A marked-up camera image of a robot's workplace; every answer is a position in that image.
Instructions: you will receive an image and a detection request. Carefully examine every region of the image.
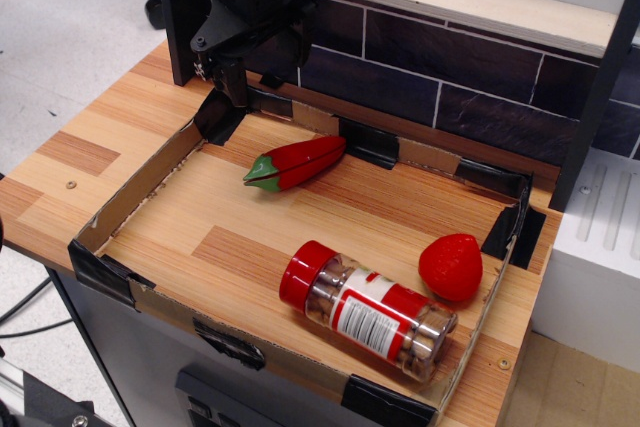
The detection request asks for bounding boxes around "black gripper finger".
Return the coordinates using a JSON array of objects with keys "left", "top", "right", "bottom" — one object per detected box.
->
[
  {"left": 272, "top": 21, "right": 312, "bottom": 88},
  {"left": 213, "top": 59, "right": 249, "bottom": 108}
]

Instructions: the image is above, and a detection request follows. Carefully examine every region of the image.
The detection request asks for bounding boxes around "clear spice bottle red lid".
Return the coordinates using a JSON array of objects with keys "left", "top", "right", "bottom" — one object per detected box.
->
[{"left": 279, "top": 241, "right": 457, "bottom": 382}]

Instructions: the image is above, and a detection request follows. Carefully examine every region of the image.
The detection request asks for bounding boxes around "cardboard fence with black tape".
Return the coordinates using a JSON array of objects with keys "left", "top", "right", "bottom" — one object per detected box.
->
[{"left": 69, "top": 95, "right": 557, "bottom": 426}]

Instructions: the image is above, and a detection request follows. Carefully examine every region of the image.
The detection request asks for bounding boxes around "black office chair caster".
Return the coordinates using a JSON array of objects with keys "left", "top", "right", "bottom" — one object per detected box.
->
[{"left": 144, "top": 0, "right": 165, "bottom": 30}]

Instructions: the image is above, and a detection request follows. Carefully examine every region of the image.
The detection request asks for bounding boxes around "red toy chili pepper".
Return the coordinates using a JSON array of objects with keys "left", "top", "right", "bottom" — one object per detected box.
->
[{"left": 243, "top": 136, "right": 347, "bottom": 192}]

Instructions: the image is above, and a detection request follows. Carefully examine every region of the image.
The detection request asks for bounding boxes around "dark brick tile backsplash panel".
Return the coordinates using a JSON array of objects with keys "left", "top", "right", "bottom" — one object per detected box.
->
[{"left": 298, "top": 0, "right": 640, "bottom": 168}]

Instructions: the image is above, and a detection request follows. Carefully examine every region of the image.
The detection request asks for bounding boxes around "red toy strawberry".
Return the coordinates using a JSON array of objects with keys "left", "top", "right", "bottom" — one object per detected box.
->
[{"left": 418, "top": 233, "right": 483, "bottom": 302}]

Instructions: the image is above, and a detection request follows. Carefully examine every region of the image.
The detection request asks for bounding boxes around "black control box with switches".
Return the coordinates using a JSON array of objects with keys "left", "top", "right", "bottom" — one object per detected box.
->
[{"left": 175, "top": 371, "right": 261, "bottom": 426}]

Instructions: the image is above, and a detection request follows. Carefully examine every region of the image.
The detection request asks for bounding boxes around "white ribbed sink unit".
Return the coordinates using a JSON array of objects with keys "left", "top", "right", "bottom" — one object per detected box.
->
[{"left": 533, "top": 149, "right": 639, "bottom": 371}]

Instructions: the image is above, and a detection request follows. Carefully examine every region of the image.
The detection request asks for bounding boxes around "black vertical post left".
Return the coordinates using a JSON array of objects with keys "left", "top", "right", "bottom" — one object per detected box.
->
[{"left": 161, "top": 0, "right": 210, "bottom": 86}]

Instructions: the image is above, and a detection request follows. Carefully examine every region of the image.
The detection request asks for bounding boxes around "black vertical post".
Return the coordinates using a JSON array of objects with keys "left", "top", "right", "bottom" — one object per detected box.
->
[
  {"left": 161, "top": 0, "right": 210, "bottom": 86},
  {"left": 548, "top": 0, "right": 639, "bottom": 213}
]

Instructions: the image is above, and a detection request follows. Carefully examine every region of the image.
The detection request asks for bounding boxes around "black floor cable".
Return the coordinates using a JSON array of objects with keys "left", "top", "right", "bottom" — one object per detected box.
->
[{"left": 0, "top": 276, "right": 74, "bottom": 339}]

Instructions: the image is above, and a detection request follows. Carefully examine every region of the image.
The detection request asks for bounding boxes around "black vertical post right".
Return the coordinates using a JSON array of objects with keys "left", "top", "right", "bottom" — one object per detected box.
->
[{"left": 548, "top": 0, "right": 639, "bottom": 213}]

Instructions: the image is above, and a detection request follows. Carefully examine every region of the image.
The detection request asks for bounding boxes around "aluminium frame bracket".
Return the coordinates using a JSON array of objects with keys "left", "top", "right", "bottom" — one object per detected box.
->
[{"left": 1, "top": 358, "right": 108, "bottom": 427}]

